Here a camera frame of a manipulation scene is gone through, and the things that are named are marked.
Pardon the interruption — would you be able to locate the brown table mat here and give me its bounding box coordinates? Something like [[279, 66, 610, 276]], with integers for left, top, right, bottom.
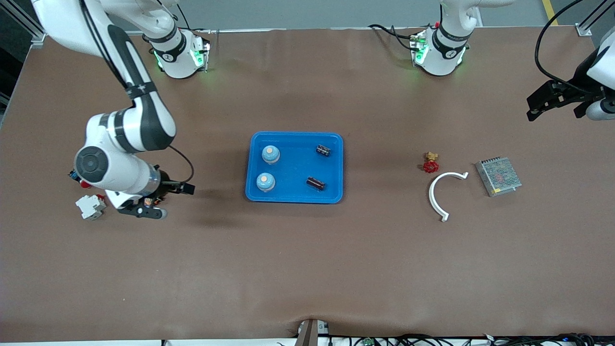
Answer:
[[0, 26, 615, 343]]

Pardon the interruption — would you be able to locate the black left base cable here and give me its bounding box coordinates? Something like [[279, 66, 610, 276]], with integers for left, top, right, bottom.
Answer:
[[368, 22, 418, 51]]

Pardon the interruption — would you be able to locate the white curved plastic clamp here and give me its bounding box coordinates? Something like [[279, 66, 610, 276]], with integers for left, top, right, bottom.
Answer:
[[429, 172, 469, 222]]

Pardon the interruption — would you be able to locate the metal table edge bracket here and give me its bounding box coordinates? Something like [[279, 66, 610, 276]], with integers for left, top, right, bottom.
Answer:
[[295, 319, 330, 346]]

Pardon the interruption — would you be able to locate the black right base cable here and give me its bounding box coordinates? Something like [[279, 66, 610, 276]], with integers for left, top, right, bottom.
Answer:
[[175, 4, 212, 35]]

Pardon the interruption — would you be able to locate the blue plastic tray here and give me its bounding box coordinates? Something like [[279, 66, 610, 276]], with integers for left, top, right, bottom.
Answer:
[[246, 131, 345, 204]]

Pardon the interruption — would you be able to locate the white circuit breaker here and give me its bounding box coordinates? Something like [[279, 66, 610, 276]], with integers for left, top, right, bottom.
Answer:
[[75, 194, 107, 221]]

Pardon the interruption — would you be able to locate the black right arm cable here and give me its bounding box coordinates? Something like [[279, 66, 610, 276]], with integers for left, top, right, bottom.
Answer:
[[77, 0, 195, 185]]

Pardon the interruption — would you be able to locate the aluminium frame corner post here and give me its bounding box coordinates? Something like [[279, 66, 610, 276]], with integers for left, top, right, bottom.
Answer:
[[2, 0, 49, 49], [576, 0, 615, 38]]

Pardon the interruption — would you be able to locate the red push button switch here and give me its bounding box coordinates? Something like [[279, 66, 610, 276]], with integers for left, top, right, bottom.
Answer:
[[68, 168, 93, 189]]

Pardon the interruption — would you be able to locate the metal mesh power supply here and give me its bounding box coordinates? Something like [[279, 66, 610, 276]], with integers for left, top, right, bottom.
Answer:
[[475, 156, 523, 198]]

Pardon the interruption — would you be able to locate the black base cable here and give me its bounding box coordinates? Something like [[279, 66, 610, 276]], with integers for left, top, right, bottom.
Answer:
[[368, 22, 418, 51], [175, 4, 212, 35]]

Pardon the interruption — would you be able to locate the black cable bundle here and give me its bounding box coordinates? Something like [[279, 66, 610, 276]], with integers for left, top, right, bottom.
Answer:
[[276, 333, 615, 346]]

